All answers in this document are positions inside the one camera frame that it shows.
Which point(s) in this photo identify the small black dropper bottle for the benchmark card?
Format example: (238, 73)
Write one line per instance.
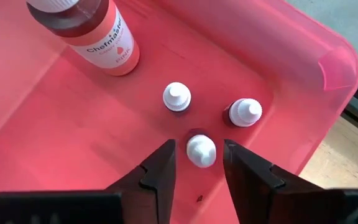
(245, 112)

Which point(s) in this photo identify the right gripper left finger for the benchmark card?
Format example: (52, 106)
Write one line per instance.
(154, 193)

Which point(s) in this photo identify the pink translucent plastic bin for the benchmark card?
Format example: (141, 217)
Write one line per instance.
(73, 124)

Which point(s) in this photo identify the small navy dropper bottle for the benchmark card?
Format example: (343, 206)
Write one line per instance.
(176, 96)

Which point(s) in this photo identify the small purple dropper bottle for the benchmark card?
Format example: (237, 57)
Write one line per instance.
(201, 151)

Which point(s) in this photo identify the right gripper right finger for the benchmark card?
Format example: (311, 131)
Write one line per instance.
(253, 193)

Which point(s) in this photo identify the large pink food coloring bottle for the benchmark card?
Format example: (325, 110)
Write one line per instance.
(104, 46)

